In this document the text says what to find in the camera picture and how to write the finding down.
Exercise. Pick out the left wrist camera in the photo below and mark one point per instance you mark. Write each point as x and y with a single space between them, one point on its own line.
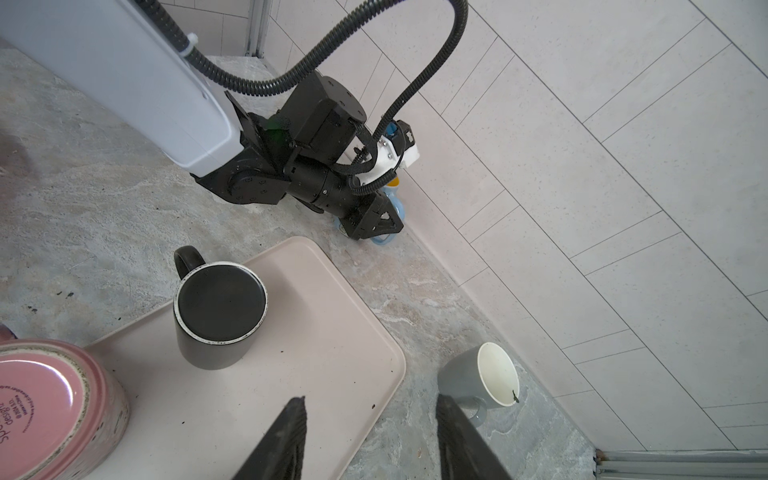
396 148

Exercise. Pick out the blue butterfly mug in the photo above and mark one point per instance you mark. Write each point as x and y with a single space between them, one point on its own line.
377 216

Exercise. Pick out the pink mug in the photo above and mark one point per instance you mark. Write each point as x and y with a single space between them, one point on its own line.
62 413

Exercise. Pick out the black mug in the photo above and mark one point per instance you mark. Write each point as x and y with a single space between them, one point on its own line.
217 309

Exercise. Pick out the grey mug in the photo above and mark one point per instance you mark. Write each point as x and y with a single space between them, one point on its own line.
482 378

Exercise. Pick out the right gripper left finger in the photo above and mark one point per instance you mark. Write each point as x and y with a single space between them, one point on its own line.
280 453

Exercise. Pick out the beige tray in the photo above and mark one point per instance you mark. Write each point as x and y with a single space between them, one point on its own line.
319 341

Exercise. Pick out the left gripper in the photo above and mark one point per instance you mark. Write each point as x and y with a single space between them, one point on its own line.
327 145

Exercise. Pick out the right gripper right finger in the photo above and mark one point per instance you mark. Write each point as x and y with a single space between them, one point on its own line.
464 455

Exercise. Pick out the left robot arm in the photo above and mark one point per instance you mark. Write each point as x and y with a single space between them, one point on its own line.
224 130

